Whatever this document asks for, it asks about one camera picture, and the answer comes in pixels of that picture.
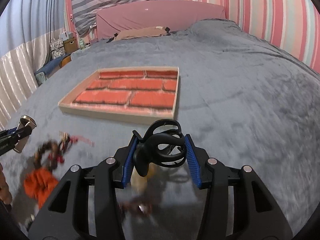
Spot cream flower scrunchie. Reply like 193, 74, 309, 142
130, 163, 158, 195

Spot left hand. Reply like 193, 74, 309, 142
0, 164, 12, 205

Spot grey plush blanket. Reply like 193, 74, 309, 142
1, 20, 319, 233

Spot brick pattern tray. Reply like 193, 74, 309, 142
58, 66, 179, 124

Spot black braided hair ties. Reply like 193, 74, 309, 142
118, 195, 155, 217

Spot brown storage box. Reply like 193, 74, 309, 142
63, 37, 78, 54

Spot orange scrunchie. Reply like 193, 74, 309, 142
23, 168, 59, 209

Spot patterned bag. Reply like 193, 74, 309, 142
50, 39, 66, 59

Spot black spiral hair ties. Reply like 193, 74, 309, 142
132, 119, 188, 177

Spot red cord gold charm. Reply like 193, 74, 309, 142
48, 131, 94, 164

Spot blue cushioned bench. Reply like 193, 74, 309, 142
34, 54, 71, 79

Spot white bangle watch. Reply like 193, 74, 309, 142
14, 115, 37, 153

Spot pink headboard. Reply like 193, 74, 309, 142
96, 0, 226, 40

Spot white shiny curtain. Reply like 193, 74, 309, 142
0, 28, 65, 129

